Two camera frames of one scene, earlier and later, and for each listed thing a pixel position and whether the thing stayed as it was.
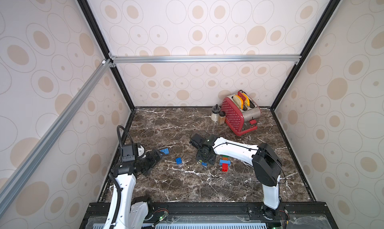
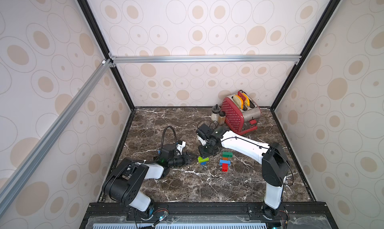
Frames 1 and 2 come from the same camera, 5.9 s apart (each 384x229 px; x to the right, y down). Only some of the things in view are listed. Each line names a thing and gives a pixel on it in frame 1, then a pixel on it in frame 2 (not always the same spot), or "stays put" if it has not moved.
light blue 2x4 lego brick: [221, 161] stays put
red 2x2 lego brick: [225, 167] stays put
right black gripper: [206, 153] to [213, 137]
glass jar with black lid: [215, 110] stays put
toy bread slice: [239, 101] stays put
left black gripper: [152, 159] to [185, 158]
